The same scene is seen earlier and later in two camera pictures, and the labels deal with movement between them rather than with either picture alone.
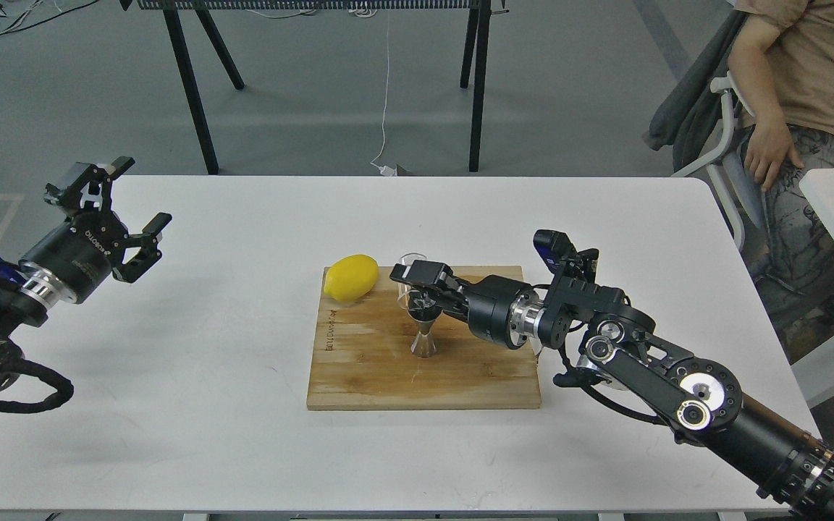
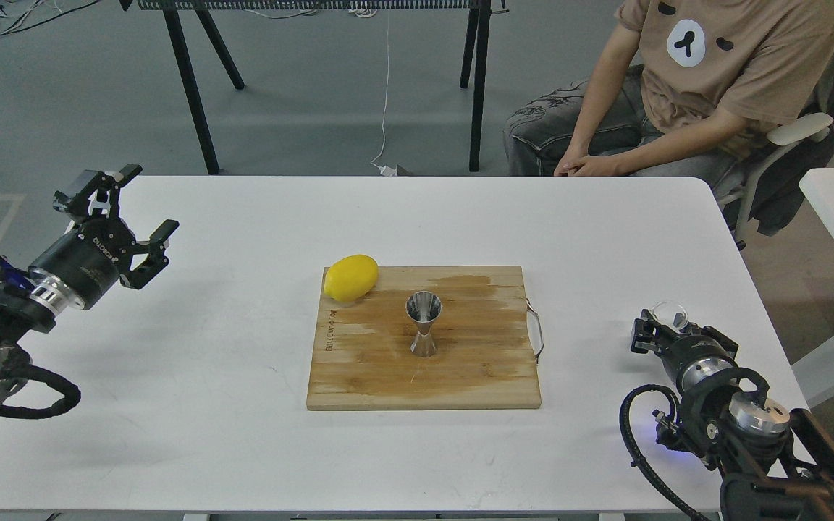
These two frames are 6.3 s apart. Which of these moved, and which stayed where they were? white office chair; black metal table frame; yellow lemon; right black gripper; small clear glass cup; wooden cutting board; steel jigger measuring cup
Moved: white office chair; right black gripper; small clear glass cup
Stayed: wooden cutting board; steel jigger measuring cup; black metal table frame; yellow lemon
